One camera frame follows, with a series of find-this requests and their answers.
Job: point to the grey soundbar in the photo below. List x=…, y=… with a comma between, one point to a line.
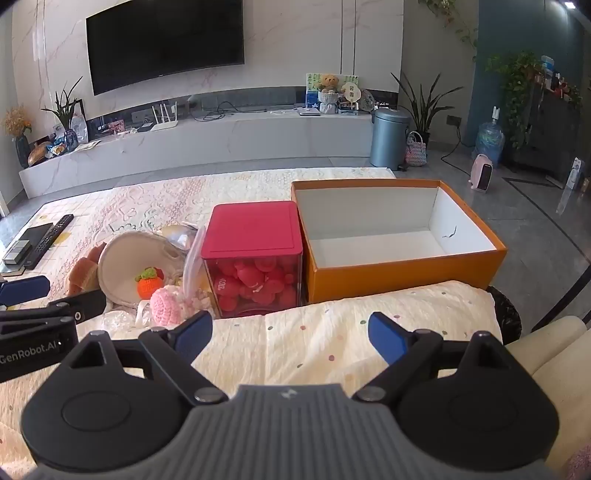
x=249, y=99

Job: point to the brown plush toy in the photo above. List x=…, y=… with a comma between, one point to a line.
x=83, y=274

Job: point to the blue grey trash can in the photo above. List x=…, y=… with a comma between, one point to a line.
x=388, y=138

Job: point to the dark side cabinet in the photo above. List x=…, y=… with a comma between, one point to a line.
x=549, y=134

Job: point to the round white hand fan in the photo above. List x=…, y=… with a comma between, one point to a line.
x=352, y=92

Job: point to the pink crocheted toy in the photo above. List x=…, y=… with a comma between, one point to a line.
x=167, y=302

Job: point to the black remote control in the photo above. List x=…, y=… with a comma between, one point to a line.
x=48, y=241

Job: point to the hanging green vine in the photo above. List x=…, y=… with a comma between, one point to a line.
x=455, y=23

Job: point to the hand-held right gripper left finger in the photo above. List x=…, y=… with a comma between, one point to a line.
x=194, y=333

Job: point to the white wifi router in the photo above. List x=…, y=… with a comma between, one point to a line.
x=162, y=125

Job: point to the small teddy bear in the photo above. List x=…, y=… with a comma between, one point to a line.
x=328, y=85

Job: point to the crocheted orange fruit toy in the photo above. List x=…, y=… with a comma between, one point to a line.
x=150, y=282

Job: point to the cream sofa armrest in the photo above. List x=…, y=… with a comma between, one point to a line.
x=554, y=364

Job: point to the orange cardboard box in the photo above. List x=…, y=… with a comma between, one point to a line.
x=397, y=272

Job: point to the beige round cloth pad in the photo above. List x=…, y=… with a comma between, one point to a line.
x=124, y=258

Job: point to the clear plastic zip bag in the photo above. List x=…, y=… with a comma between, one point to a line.
x=194, y=272

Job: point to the pink space heater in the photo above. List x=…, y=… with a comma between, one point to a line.
x=482, y=173

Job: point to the black mesh bin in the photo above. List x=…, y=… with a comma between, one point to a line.
x=505, y=309

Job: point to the cream dotted blanket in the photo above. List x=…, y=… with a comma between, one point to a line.
x=323, y=332

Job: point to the black flat television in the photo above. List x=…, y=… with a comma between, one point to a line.
x=161, y=41

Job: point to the pink lace bedspread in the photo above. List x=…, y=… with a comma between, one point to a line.
x=138, y=198

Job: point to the blue water jug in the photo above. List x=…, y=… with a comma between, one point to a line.
x=488, y=143

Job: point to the woven pastel handbag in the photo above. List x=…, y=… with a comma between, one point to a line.
x=415, y=154

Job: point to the trailing green potted plant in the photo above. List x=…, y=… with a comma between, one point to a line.
x=515, y=87

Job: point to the green plant in glass vase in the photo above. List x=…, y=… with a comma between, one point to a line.
x=69, y=134

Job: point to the black picture frame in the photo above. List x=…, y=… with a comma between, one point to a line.
x=79, y=120

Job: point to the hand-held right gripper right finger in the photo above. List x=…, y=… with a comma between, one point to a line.
x=385, y=338

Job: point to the pile of red plush toys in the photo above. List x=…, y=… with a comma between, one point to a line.
x=254, y=282

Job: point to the flat black box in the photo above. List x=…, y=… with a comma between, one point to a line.
x=34, y=235

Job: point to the long leaf potted plant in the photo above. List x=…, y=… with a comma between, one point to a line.
x=422, y=115

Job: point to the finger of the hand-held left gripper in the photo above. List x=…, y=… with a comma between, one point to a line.
x=81, y=304
x=25, y=290

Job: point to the green white picture card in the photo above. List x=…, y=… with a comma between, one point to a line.
x=311, y=85

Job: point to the vase with dried flowers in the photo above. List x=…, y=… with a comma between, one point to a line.
x=22, y=150

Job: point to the clear box with red lid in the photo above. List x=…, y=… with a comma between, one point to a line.
x=251, y=228

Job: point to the yellow silver foil bag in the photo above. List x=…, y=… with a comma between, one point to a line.
x=180, y=236

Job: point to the small silver box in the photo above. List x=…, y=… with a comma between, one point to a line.
x=16, y=253

